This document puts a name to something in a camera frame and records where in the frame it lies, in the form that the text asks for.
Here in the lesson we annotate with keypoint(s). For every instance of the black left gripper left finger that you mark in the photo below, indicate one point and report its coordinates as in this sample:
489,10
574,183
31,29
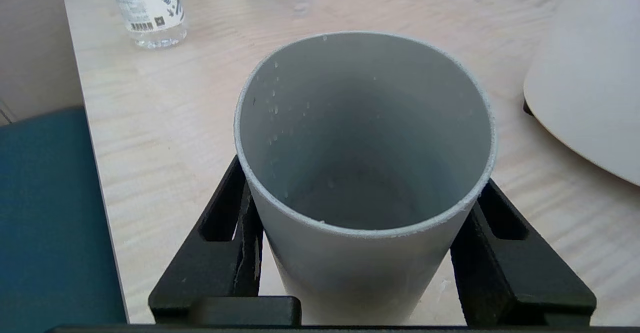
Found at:
215,263

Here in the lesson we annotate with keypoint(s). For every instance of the clear water dispenser white base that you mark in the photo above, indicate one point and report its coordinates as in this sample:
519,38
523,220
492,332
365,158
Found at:
590,73

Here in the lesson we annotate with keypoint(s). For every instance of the teal bench with snack bag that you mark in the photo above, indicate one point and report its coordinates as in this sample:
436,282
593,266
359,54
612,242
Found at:
50,213

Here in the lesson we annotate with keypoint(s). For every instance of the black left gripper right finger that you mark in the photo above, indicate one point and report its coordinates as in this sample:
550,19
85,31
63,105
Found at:
510,283

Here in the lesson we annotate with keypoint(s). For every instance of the clear plastic bottle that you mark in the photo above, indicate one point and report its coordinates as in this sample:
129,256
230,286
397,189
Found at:
147,8

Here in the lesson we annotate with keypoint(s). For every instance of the grey plastic cup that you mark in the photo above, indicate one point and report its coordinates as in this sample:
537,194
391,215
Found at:
360,273

